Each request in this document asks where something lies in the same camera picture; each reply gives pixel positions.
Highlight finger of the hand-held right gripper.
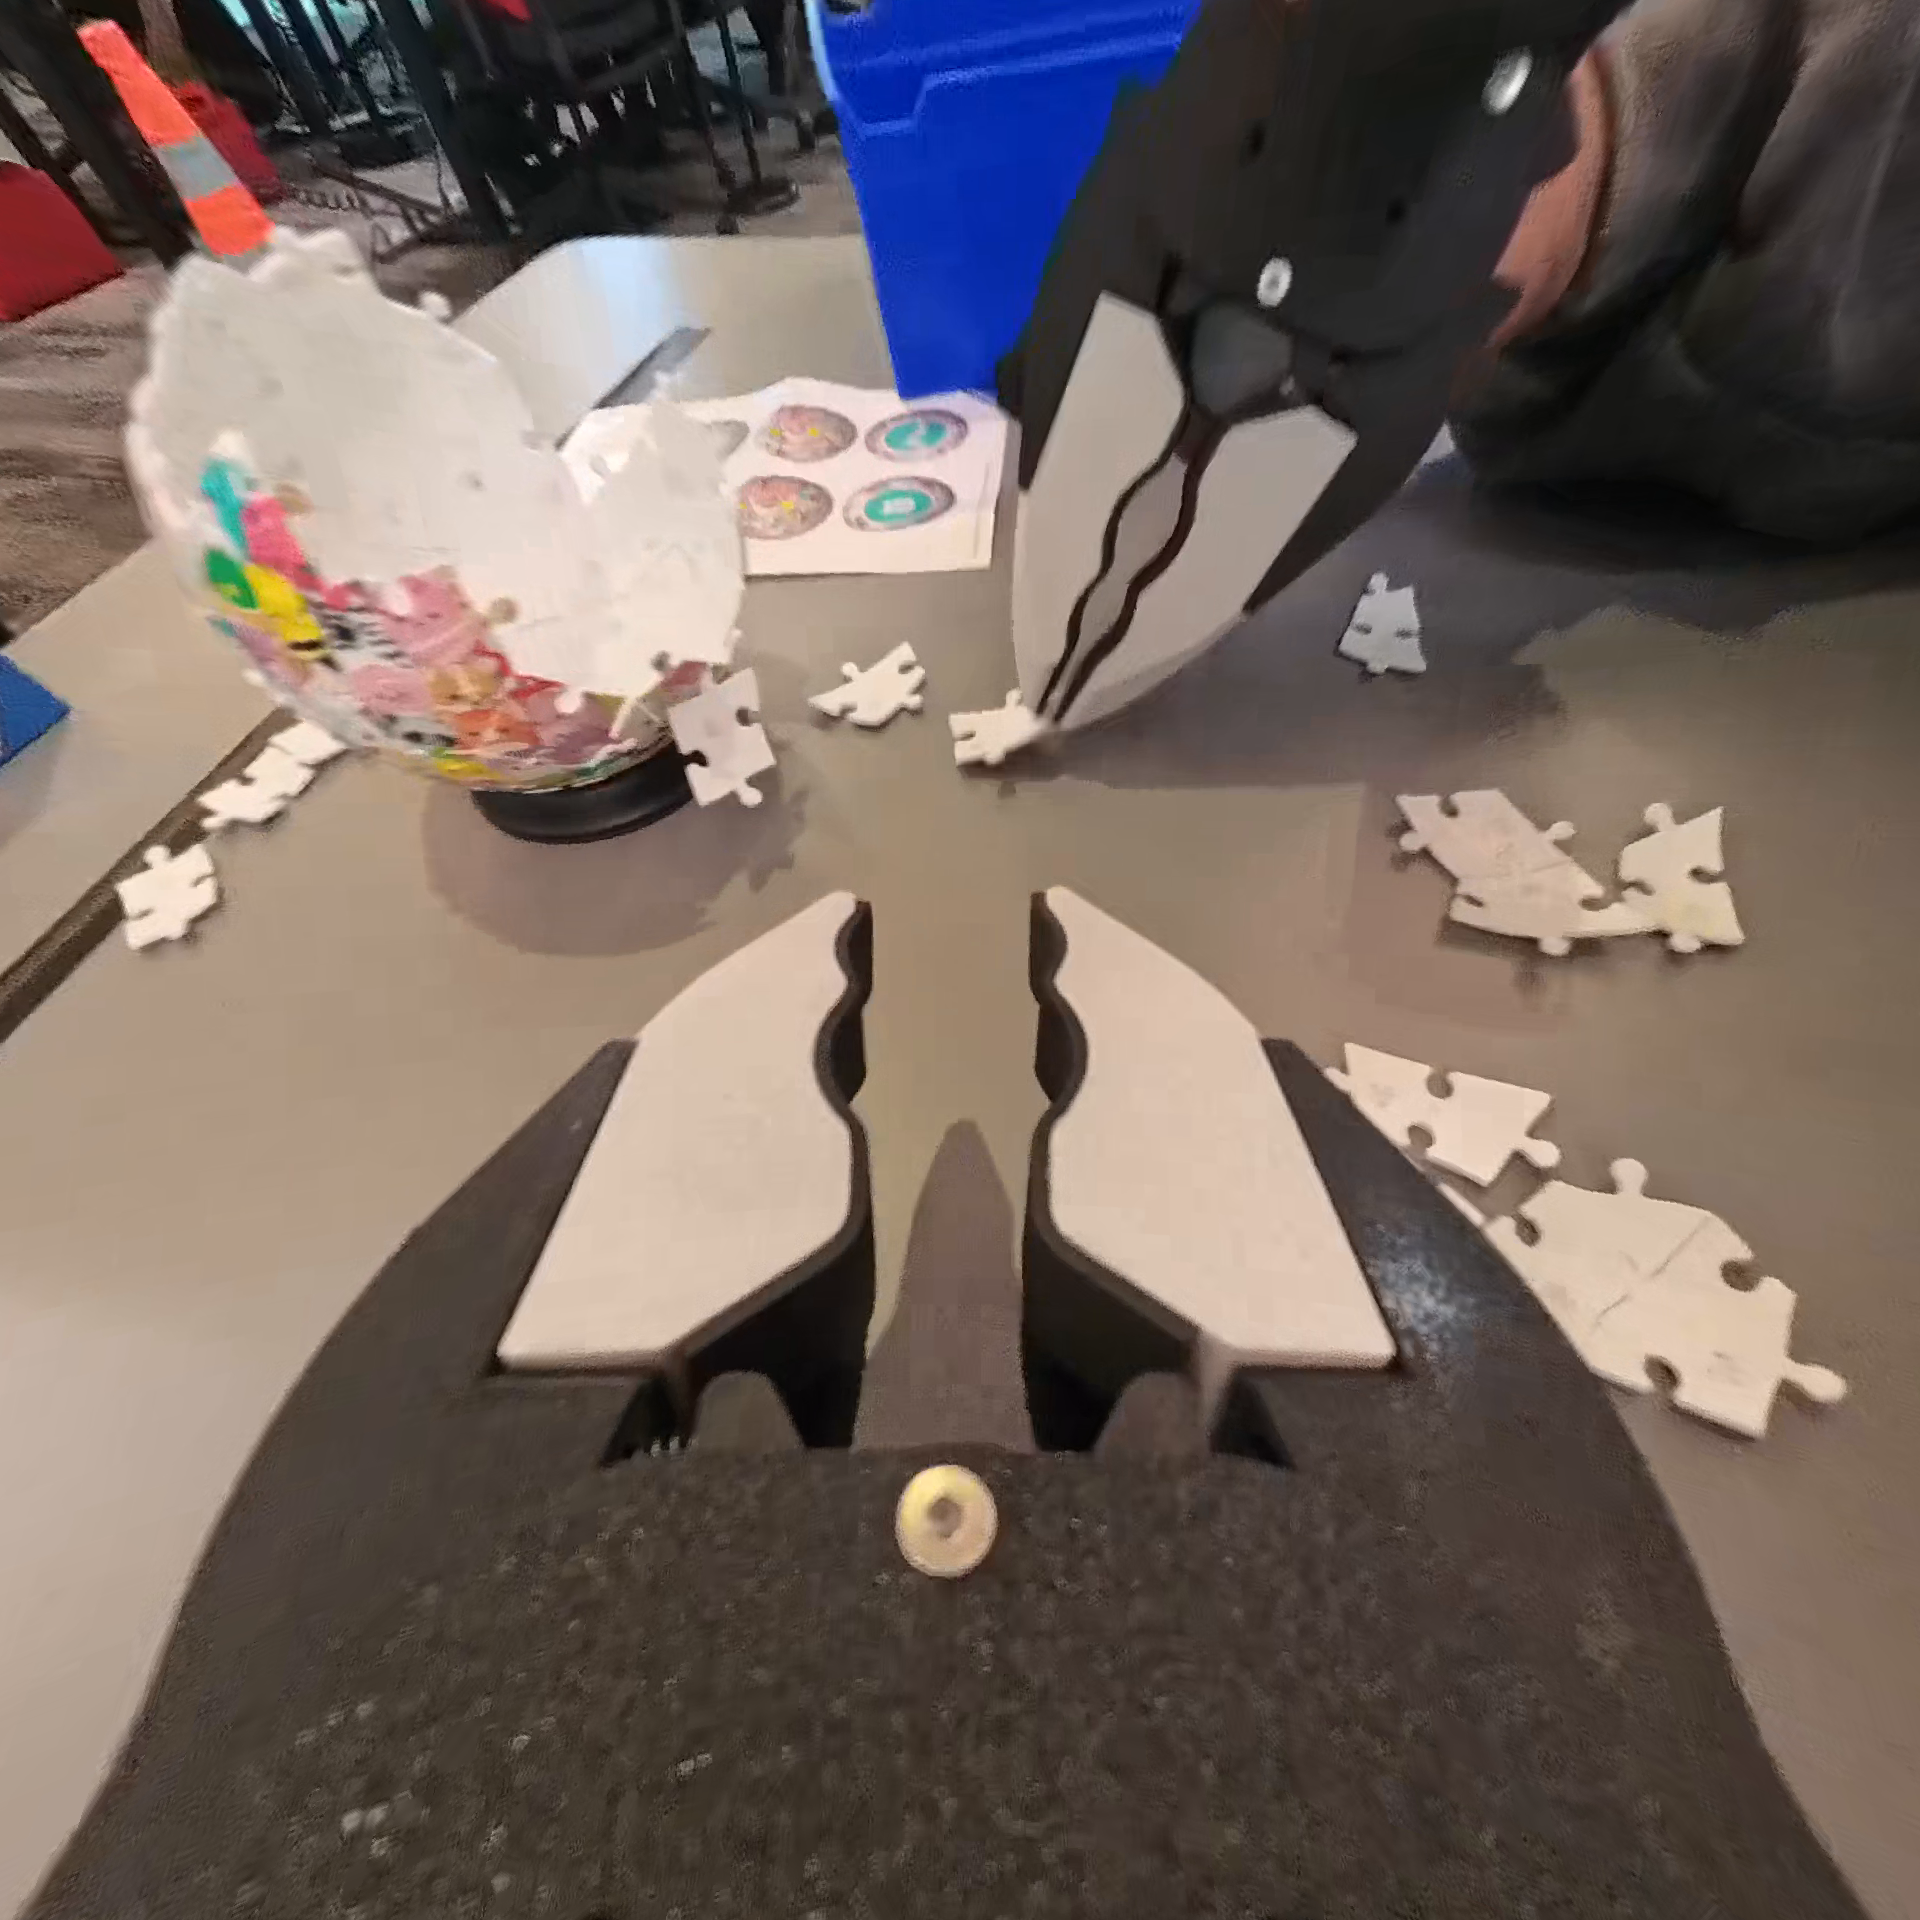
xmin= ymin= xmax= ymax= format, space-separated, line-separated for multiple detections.
xmin=1008 ymin=288 xmax=1199 ymax=726
xmin=1054 ymin=402 xmax=1363 ymax=737

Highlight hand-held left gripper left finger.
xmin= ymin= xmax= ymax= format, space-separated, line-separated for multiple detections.
xmin=497 ymin=889 xmax=880 ymax=1455

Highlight blue storage bin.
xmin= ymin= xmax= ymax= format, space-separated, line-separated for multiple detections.
xmin=809 ymin=0 xmax=1206 ymax=400

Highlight colourful 3D puzzle ball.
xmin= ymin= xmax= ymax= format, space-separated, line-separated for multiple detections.
xmin=123 ymin=224 xmax=750 ymax=791

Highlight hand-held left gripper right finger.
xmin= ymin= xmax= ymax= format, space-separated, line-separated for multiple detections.
xmin=1025 ymin=882 xmax=1401 ymax=1455

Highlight joined white puzzle pieces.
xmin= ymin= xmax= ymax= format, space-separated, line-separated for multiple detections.
xmin=1392 ymin=786 xmax=1749 ymax=960
xmin=1325 ymin=1040 xmax=1850 ymax=1442

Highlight black office chair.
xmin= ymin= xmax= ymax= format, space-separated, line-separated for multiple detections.
xmin=451 ymin=0 xmax=805 ymax=242

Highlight red storage bin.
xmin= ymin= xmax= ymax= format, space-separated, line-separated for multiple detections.
xmin=0 ymin=163 xmax=126 ymax=328
xmin=171 ymin=83 xmax=291 ymax=208

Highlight black ball stand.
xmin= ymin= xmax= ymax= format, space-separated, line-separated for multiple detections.
xmin=469 ymin=733 xmax=703 ymax=846

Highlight printed instruction sheet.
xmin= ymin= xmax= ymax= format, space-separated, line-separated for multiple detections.
xmin=600 ymin=378 xmax=1011 ymax=581

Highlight orange traffic cone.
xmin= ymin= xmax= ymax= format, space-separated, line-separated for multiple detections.
xmin=77 ymin=19 xmax=281 ymax=262

